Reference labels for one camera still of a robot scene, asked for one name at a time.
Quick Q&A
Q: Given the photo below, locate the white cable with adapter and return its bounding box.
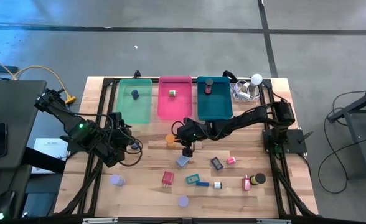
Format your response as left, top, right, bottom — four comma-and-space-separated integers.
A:
229, 80, 261, 103

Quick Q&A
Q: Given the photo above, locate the red sand hourglass black cap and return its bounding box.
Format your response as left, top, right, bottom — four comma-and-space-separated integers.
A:
204, 78, 215, 95

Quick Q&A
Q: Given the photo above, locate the red usb wall charger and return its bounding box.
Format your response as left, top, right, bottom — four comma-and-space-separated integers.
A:
161, 170, 175, 189
241, 174, 251, 192

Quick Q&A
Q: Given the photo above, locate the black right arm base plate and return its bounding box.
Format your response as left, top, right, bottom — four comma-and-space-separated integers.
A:
262, 129, 308, 154

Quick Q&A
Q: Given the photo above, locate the green plastic tray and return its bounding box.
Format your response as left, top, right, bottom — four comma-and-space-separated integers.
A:
115, 78, 154, 124

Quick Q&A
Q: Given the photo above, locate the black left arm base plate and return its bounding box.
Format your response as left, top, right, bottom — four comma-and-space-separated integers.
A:
60, 134, 109, 154

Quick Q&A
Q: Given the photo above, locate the black computer mouse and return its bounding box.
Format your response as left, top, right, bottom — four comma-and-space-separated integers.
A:
0, 190, 16, 220

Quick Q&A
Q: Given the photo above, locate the teal plastic tray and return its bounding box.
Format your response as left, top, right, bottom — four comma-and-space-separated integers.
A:
196, 76, 234, 121

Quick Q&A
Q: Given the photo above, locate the white paper sheet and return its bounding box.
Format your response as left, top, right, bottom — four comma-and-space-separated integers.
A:
30, 138, 69, 174

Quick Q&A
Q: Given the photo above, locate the teal digital clock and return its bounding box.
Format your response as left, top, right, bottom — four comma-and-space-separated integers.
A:
185, 173, 201, 185

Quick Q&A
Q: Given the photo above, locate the black floor cable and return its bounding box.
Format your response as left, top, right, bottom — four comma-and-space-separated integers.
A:
318, 88, 366, 194

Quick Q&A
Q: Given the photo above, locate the black aluminium table frame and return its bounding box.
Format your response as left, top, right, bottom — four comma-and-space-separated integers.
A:
54, 76, 319, 218

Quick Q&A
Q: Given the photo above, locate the yellow extension cord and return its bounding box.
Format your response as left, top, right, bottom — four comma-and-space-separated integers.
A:
0, 52, 77, 105

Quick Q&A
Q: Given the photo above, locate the black table base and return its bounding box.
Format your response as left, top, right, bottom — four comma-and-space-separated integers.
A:
327, 85, 366, 181

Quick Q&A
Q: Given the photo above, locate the orange hourglass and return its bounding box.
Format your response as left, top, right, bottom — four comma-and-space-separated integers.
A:
165, 133, 176, 149

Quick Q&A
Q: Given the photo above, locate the lavender wall charger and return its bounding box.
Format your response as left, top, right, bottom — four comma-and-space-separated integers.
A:
176, 154, 190, 168

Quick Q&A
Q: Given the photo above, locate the long black cable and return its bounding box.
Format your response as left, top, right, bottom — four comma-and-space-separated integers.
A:
222, 70, 238, 82

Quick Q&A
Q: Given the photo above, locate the lavender disc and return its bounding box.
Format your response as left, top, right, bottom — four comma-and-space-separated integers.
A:
109, 174, 126, 187

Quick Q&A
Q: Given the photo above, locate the white light bulb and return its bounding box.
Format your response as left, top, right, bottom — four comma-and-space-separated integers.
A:
248, 73, 264, 96

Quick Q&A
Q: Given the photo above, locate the pink plastic tray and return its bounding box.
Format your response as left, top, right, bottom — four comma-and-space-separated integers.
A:
157, 75, 194, 121

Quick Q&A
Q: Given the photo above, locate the dark grey desk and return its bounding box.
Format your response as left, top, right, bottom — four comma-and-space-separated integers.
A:
0, 79, 48, 170

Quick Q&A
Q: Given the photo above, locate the silver aluminium bracket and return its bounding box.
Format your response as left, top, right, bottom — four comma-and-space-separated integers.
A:
256, 218, 291, 224
82, 217, 118, 224

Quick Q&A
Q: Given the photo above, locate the purple hourglass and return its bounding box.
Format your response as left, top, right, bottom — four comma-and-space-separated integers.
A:
177, 195, 190, 208

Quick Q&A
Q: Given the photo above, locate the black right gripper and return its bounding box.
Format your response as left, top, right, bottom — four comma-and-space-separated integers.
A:
175, 117, 209, 158

